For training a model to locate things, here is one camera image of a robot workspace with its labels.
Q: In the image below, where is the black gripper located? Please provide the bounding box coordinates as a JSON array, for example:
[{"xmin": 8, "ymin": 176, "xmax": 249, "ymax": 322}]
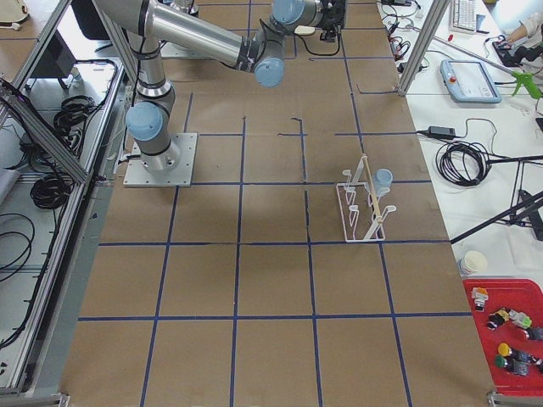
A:
[{"xmin": 320, "ymin": 0, "xmax": 347, "ymax": 42}]

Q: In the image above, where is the light blue plastic cup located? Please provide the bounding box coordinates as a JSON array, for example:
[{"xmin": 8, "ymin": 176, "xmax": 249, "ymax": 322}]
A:
[{"xmin": 373, "ymin": 168, "xmax": 394, "ymax": 189}]

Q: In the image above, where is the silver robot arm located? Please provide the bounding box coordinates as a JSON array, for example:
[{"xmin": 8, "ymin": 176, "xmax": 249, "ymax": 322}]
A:
[{"xmin": 96, "ymin": 1, "xmax": 347, "ymax": 174}]

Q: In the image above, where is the white paper cup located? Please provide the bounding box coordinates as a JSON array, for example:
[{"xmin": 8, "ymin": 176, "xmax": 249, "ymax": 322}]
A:
[{"xmin": 458, "ymin": 250, "xmax": 488, "ymax": 276}]

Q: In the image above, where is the beige serving tray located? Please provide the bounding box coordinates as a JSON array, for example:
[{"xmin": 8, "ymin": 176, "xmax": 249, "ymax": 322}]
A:
[{"xmin": 294, "ymin": 25, "xmax": 316, "ymax": 36}]

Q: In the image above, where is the white keyboard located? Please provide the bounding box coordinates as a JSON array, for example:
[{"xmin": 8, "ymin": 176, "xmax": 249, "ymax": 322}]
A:
[{"xmin": 450, "ymin": 0, "xmax": 477, "ymax": 33}]

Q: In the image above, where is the blue teach pendant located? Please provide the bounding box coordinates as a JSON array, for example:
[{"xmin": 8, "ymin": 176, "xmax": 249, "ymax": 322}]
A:
[{"xmin": 439, "ymin": 59, "xmax": 502, "ymax": 104}]

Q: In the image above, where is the black power adapter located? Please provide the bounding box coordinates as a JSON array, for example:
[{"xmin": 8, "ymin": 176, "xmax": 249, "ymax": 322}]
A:
[{"xmin": 428, "ymin": 125, "xmax": 456, "ymax": 140}]

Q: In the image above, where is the long metal rod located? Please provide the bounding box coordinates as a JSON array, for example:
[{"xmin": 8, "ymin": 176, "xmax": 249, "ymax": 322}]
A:
[{"xmin": 433, "ymin": 36, "xmax": 523, "ymax": 77}]

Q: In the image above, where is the seated person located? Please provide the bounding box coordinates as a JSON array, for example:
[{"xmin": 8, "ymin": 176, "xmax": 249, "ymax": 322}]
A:
[{"xmin": 505, "ymin": 11, "xmax": 542, "ymax": 47}]

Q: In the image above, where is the black tripod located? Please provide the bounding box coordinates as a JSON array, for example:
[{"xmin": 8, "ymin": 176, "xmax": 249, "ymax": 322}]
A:
[{"xmin": 449, "ymin": 154, "xmax": 543, "ymax": 245}]

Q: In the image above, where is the red plastic tray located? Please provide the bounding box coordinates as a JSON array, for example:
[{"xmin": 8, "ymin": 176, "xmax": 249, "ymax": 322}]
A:
[{"xmin": 463, "ymin": 278, "xmax": 542, "ymax": 397}]

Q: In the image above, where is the aluminium frame post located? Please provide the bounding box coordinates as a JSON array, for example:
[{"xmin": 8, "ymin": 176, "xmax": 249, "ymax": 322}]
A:
[{"xmin": 397, "ymin": 0, "xmax": 449, "ymax": 96}]

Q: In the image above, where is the coiled black cable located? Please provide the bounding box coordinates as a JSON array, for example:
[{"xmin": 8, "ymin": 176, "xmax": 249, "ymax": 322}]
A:
[{"xmin": 435, "ymin": 142, "xmax": 493, "ymax": 187}]

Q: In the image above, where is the white wire cup rack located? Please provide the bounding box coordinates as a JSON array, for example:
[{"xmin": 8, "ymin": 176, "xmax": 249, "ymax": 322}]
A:
[{"xmin": 335, "ymin": 153, "xmax": 397, "ymax": 243}]

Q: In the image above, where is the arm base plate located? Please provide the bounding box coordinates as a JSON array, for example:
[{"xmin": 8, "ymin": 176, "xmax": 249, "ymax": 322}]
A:
[{"xmin": 123, "ymin": 132, "xmax": 198, "ymax": 187}]

